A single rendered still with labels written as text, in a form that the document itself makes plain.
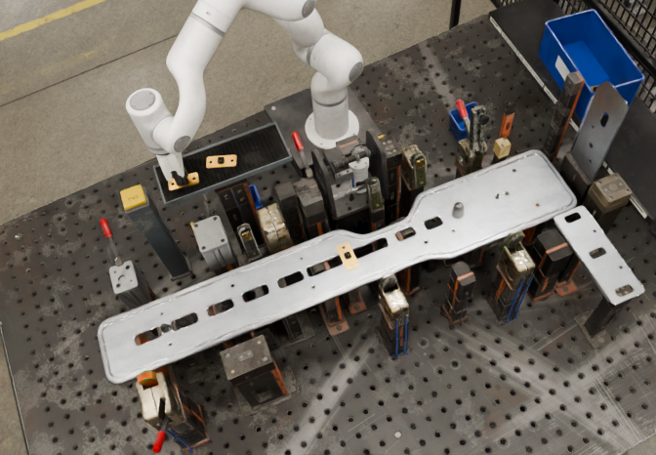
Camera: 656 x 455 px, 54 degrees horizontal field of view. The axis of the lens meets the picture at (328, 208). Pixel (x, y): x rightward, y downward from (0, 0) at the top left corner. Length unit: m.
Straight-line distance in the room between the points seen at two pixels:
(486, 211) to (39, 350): 1.45
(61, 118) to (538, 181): 2.64
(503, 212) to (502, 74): 0.85
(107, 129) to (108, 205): 1.23
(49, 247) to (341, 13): 2.20
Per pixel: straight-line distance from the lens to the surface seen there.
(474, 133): 1.86
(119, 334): 1.85
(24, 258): 2.48
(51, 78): 4.03
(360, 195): 1.93
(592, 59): 2.25
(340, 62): 1.93
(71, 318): 2.28
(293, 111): 2.36
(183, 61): 1.55
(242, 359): 1.69
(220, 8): 1.54
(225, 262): 1.83
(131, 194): 1.85
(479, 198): 1.90
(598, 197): 1.93
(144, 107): 1.54
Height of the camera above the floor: 2.60
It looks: 59 degrees down
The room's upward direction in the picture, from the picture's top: 9 degrees counter-clockwise
